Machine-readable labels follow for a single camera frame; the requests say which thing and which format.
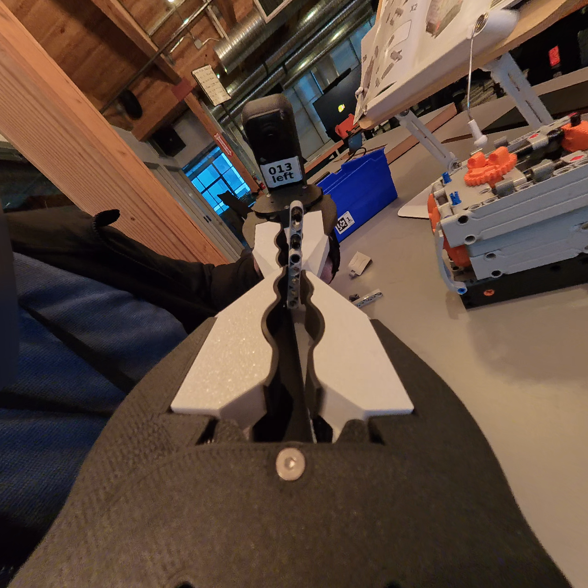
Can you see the blue tagged plastic bin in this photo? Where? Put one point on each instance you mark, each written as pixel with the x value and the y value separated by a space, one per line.
pixel 363 188

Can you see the light grey toy beam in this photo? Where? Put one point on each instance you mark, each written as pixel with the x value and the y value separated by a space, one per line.
pixel 295 257
pixel 367 298

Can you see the white notice board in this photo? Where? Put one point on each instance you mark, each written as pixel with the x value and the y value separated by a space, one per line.
pixel 211 85

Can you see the grey orange toy brick vehicle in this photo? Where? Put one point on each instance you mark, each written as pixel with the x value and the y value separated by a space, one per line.
pixel 514 220

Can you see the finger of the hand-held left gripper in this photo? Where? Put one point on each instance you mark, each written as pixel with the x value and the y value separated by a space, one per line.
pixel 266 248
pixel 314 243

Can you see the white round stand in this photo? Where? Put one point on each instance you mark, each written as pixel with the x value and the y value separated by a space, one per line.
pixel 519 87

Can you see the small grey panel piece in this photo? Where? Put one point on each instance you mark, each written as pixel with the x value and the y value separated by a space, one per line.
pixel 359 265

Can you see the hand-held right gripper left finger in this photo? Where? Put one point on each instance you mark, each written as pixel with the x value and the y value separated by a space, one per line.
pixel 229 358

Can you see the black monitor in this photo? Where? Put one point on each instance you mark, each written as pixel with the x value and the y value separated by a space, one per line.
pixel 337 103

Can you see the person's blue jeans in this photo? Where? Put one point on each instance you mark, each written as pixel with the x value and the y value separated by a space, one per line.
pixel 69 367

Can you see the person's left hand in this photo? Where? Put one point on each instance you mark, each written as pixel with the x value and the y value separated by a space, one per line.
pixel 328 272

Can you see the person's left forearm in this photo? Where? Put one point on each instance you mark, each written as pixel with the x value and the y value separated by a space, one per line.
pixel 138 266

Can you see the open instruction booklet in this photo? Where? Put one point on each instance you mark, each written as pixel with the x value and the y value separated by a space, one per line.
pixel 413 41

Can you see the silver air duct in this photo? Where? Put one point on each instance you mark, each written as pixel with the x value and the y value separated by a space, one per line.
pixel 257 41

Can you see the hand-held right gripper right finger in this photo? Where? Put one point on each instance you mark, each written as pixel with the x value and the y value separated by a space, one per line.
pixel 358 358

